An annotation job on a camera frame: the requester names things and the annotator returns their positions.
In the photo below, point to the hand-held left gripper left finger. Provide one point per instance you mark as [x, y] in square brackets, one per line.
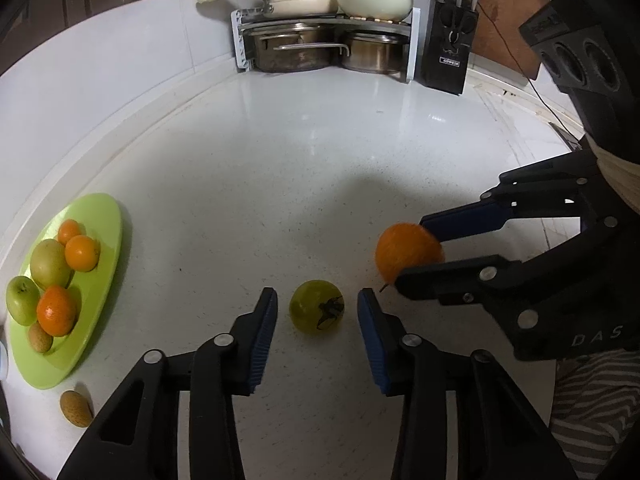
[264, 340]

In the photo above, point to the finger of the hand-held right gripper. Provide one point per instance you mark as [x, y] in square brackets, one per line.
[465, 221]
[450, 280]

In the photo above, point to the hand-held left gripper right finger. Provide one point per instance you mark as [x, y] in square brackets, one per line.
[372, 350]

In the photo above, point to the large orange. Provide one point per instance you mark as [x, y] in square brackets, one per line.
[405, 250]

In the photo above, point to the green tomato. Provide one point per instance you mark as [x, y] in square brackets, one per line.
[316, 314]

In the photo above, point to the brown kiwi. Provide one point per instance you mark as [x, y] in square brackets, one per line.
[40, 336]
[76, 408]

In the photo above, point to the medium orange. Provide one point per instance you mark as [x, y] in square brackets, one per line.
[56, 310]
[82, 252]

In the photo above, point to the green plate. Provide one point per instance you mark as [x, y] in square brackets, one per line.
[100, 220]

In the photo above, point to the small orange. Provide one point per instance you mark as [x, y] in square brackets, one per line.
[69, 232]

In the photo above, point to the yellow-green pear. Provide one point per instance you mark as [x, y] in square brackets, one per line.
[50, 262]

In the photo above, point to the green apple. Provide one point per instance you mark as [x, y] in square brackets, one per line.
[22, 300]

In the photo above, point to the brown wooden board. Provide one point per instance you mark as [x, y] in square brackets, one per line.
[515, 25]

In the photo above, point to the black kitchen scissors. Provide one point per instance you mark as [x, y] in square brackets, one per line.
[457, 27]

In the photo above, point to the black knife block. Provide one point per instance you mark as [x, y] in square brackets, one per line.
[447, 67]

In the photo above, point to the small steel pot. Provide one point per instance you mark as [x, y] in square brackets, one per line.
[372, 52]

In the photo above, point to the person's striped pants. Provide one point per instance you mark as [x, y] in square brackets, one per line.
[595, 410]

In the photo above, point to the large steel pot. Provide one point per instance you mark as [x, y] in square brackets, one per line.
[295, 50]

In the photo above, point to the grey pot rack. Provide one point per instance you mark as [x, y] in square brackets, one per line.
[240, 35]

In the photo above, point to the dark brown framed window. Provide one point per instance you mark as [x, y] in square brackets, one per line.
[75, 0]

